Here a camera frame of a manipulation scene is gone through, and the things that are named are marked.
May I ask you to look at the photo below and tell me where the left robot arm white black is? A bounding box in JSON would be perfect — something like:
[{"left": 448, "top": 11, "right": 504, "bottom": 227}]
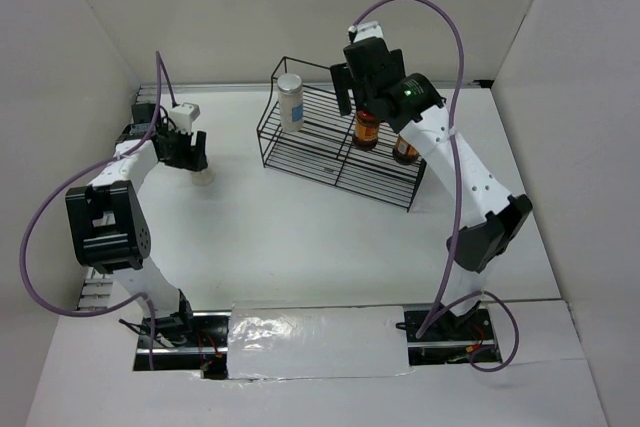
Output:
[{"left": 65, "top": 103, "right": 214, "bottom": 347}]

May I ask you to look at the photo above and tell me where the clear jar black lid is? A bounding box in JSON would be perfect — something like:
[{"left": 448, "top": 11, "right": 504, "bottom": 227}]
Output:
[{"left": 191, "top": 168, "right": 215, "bottom": 187}]

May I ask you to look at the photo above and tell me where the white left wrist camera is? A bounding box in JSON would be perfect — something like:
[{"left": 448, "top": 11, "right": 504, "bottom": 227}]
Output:
[{"left": 168, "top": 102, "right": 200, "bottom": 134}]

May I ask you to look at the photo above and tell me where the purple cable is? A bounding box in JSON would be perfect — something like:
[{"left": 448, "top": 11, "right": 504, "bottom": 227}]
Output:
[
  {"left": 352, "top": 0, "right": 520, "bottom": 372},
  {"left": 19, "top": 50, "right": 179, "bottom": 373}
]

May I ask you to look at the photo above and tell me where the clear jar white beads silver lid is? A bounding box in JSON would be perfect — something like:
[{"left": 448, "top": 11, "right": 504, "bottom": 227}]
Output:
[{"left": 277, "top": 73, "right": 304, "bottom": 132}]

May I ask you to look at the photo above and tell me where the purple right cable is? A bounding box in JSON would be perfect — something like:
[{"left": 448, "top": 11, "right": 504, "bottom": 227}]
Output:
[{"left": 352, "top": 0, "right": 520, "bottom": 372}]

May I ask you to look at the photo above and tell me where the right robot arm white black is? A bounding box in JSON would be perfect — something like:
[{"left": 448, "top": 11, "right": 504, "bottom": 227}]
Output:
[{"left": 330, "top": 37, "right": 532, "bottom": 339}]

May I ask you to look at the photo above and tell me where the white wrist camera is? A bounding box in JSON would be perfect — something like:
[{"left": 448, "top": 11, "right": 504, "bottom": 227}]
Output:
[
  {"left": 348, "top": 21, "right": 384, "bottom": 44},
  {"left": 168, "top": 102, "right": 200, "bottom": 134}
]

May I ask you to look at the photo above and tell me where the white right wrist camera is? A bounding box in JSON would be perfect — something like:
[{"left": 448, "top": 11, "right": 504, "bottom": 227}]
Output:
[{"left": 348, "top": 21, "right": 384, "bottom": 44}]

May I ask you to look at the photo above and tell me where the aluminium frame rail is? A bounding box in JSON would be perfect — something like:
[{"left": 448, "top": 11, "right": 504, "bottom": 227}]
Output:
[{"left": 74, "top": 79, "right": 494, "bottom": 311}]

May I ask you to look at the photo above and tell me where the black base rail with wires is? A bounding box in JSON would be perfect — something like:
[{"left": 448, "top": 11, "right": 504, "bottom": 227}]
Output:
[{"left": 133, "top": 306, "right": 501, "bottom": 381}]

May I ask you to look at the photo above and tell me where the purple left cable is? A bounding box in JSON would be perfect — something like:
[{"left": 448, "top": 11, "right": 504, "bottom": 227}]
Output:
[{"left": 19, "top": 50, "right": 179, "bottom": 373}]

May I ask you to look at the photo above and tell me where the red lid sauce jar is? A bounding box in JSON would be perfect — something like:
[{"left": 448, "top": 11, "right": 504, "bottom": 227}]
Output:
[
  {"left": 352, "top": 110, "right": 380, "bottom": 151},
  {"left": 392, "top": 136, "right": 420, "bottom": 165}
]

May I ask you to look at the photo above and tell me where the black wire rack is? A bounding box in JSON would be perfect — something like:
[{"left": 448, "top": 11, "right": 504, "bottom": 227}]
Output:
[{"left": 256, "top": 56, "right": 427, "bottom": 211}]

